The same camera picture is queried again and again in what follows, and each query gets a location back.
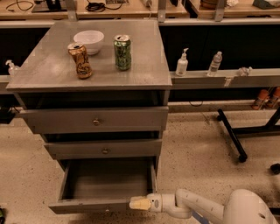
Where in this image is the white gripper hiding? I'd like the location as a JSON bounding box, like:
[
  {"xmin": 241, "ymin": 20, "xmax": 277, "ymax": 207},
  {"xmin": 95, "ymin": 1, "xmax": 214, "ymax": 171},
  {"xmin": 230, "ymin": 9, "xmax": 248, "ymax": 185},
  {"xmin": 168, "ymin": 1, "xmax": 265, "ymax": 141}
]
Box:
[{"xmin": 129, "ymin": 193, "xmax": 176, "ymax": 213}]

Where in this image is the grey bottom drawer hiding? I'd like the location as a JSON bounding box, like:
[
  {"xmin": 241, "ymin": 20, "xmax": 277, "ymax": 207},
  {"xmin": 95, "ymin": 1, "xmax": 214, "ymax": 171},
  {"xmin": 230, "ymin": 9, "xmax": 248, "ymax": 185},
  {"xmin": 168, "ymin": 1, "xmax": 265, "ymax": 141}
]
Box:
[{"xmin": 49, "ymin": 157, "xmax": 157, "ymax": 214}]

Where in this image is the grey drawer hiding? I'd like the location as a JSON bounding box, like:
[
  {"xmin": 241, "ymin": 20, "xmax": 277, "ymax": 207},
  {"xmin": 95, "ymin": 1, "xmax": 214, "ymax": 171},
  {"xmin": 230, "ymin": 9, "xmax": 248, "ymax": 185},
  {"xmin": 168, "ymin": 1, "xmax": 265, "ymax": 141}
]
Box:
[
  {"xmin": 49, "ymin": 157, "xmax": 157, "ymax": 214},
  {"xmin": 20, "ymin": 107, "xmax": 168, "ymax": 134},
  {"xmin": 45, "ymin": 139, "xmax": 162, "ymax": 160}
]

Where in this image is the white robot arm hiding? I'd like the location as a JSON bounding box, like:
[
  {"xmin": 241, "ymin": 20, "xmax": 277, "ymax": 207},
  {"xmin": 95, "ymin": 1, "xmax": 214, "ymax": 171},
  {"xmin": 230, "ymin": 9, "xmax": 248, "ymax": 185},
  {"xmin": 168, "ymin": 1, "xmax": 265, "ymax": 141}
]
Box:
[{"xmin": 129, "ymin": 189, "xmax": 279, "ymax": 224}]

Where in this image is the grey middle drawer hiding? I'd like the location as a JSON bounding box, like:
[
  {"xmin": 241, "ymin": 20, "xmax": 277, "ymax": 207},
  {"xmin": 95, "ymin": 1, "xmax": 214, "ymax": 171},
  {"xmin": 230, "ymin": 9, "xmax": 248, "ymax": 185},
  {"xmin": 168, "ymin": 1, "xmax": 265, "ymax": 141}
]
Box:
[{"xmin": 45, "ymin": 139, "xmax": 162, "ymax": 160}]

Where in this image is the grey wooden drawer cabinet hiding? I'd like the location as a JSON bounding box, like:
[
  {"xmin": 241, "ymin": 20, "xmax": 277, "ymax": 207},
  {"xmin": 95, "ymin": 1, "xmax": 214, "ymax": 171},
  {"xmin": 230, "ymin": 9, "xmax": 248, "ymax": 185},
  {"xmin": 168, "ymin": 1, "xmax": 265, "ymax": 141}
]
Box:
[{"xmin": 6, "ymin": 18, "xmax": 173, "ymax": 179}]

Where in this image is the grey top drawer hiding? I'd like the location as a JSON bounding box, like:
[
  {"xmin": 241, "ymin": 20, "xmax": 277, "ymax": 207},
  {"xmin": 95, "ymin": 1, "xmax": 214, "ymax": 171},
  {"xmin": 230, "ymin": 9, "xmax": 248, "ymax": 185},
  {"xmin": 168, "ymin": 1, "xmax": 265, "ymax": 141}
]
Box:
[{"xmin": 20, "ymin": 107, "xmax": 168, "ymax": 134}]

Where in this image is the blue tape floor marker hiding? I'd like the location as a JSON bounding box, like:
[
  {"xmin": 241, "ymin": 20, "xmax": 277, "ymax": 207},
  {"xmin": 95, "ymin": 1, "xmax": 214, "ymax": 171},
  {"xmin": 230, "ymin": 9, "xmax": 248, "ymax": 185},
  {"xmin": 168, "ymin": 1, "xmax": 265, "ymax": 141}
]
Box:
[{"xmin": 192, "ymin": 212, "xmax": 210, "ymax": 224}]

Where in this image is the black caster wheel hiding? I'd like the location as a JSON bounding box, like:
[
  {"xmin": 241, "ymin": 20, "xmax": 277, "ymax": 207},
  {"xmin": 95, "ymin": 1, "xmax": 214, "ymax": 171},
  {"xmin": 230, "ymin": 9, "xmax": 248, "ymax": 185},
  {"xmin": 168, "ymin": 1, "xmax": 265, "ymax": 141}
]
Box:
[{"xmin": 270, "ymin": 164, "xmax": 280, "ymax": 174}]

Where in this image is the white pump bottle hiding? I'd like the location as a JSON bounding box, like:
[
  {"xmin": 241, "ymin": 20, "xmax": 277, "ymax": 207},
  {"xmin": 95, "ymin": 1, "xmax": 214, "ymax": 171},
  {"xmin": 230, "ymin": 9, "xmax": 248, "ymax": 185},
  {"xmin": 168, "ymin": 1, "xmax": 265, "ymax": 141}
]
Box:
[{"xmin": 175, "ymin": 48, "xmax": 188, "ymax": 76}]

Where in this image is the black metal stand base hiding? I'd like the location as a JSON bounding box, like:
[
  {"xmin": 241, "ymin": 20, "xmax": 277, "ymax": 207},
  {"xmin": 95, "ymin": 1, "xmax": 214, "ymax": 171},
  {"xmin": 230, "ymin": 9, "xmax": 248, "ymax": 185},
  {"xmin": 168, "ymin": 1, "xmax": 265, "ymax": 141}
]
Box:
[{"xmin": 217, "ymin": 108, "xmax": 280, "ymax": 163}]

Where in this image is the green soda can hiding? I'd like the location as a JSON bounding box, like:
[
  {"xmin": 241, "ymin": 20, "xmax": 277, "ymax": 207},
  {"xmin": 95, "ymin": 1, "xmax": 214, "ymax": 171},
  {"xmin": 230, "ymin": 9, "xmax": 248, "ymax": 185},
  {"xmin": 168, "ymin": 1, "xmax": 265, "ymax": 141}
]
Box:
[{"xmin": 114, "ymin": 35, "xmax": 131, "ymax": 71}]

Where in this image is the crushed gold can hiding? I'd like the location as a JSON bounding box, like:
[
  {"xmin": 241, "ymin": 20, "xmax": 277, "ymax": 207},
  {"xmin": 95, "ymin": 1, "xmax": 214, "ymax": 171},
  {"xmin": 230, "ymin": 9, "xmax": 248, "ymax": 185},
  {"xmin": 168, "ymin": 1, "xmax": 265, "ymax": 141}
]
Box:
[{"xmin": 67, "ymin": 42, "xmax": 92, "ymax": 79}]

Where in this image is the clear water bottle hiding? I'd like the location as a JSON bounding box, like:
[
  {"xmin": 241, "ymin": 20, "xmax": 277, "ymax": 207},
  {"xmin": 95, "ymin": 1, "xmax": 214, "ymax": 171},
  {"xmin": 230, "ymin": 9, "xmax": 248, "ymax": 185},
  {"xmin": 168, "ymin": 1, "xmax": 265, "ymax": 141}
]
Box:
[{"xmin": 207, "ymin": 51, "xmax": 222, "ymax": 77}]

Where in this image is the orange bottle left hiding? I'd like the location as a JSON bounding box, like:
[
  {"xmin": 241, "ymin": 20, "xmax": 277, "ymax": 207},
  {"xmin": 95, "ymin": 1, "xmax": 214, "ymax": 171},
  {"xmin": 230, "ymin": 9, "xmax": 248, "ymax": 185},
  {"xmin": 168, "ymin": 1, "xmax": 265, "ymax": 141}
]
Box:
[{"xmin": 251, "ymin": 89, "xmax": 269, "ymax": 110}]

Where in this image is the orange bottle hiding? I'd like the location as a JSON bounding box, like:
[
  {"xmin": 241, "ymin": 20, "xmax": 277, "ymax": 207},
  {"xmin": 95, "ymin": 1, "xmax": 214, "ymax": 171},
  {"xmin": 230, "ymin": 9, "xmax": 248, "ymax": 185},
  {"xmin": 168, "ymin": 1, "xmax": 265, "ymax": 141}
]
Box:
[
  {"xmin": 266, "ymin": 87, "xmax": 280, "ymax": 109},
  {"xmin": 251, "ymin": 89, "xmax": 269, "ymax": 110}
]

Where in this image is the white bowl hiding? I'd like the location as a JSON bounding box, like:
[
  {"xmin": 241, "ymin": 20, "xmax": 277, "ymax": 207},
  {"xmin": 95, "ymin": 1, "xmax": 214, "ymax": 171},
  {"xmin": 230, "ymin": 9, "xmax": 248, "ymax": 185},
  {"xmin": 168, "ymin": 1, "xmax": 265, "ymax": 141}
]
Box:
[{"xmin": 73, "ymin": 30, "xmax": 104, "ymax": 55}]

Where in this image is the crumpled clear plastic wrapper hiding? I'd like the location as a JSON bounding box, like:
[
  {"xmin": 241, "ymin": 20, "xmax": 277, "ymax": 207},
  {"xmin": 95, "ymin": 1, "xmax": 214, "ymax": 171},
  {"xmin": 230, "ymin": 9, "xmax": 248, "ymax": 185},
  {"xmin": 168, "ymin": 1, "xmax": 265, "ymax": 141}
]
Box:
[{"xmin": 237, "ymin": 66, "xmax": 253, "ymax": 76}]

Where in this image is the orange bottle right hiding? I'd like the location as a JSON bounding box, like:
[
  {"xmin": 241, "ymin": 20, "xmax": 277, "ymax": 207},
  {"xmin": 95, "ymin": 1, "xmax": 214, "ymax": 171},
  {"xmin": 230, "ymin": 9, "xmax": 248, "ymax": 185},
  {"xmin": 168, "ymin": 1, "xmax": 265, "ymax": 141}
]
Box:
[{"xmin": 266, "ymin": 87, "xmax": 280, "ymax": 109}]

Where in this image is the clear pump bottle left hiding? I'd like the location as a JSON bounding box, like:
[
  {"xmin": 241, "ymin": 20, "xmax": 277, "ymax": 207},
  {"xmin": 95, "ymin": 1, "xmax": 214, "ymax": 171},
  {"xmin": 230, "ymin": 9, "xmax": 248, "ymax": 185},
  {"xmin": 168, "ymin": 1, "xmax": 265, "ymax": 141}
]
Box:
[{"xmin": 5, "ymin": 59, "xmax": 19, "ymax": 75}]

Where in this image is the black coiled cable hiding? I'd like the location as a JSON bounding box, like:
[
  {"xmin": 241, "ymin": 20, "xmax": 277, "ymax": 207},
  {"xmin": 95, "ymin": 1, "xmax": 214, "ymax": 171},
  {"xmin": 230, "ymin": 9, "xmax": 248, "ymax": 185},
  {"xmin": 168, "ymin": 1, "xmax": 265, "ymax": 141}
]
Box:
[{"xmin": 85, "ymin": 1, "xmax": 123, "ymax": 13}]

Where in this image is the black cable far left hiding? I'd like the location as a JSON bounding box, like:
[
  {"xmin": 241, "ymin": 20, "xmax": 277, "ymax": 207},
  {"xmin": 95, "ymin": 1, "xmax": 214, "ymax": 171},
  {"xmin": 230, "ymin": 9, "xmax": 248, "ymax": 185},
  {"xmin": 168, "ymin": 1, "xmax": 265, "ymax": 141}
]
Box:
[{"xmin": 4, "ymin": 0, "xmax": 35, "ymax": 12}]

